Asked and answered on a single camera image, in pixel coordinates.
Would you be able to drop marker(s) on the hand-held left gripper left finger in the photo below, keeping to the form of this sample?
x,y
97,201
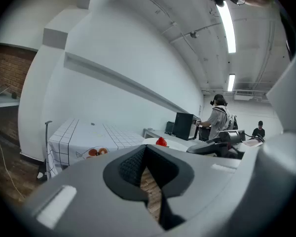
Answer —
x,y
88,196

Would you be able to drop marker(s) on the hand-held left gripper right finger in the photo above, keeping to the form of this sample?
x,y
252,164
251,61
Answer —
x,y
202,181

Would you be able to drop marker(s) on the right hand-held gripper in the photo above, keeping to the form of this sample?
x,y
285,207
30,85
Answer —
x,y
230,138

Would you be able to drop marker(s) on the red strawberry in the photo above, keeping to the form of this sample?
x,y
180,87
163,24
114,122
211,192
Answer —
x,y
161,141

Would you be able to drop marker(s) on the black monitor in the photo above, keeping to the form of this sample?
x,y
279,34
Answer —
x,y
182,126

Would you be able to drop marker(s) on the small black box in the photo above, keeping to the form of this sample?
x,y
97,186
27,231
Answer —
x,y
170,127

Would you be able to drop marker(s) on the long white desk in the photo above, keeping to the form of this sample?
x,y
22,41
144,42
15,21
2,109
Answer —
x,y
160,134

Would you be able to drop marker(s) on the white grid table mat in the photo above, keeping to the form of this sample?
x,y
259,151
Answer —
x,y
88,134

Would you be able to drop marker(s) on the white air conditioner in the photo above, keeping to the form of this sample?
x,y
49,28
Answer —
x,y
244,95

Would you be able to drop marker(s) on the short ceiling light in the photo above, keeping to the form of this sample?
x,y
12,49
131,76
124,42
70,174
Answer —
x,y
231,82

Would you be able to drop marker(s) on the black floor stand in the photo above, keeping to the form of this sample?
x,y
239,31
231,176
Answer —
x,y
47,137

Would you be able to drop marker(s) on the round ceiling fixture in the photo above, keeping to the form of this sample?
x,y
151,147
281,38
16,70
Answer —
x,y
194,34

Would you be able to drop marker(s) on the long ceiling light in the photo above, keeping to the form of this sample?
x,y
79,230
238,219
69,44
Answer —
x,y
228,28

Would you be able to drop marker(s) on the small black object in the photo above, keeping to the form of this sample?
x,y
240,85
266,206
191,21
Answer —
x,y
14,95

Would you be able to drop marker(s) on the grey wall shelf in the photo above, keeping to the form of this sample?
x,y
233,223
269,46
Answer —
x,y
2,102

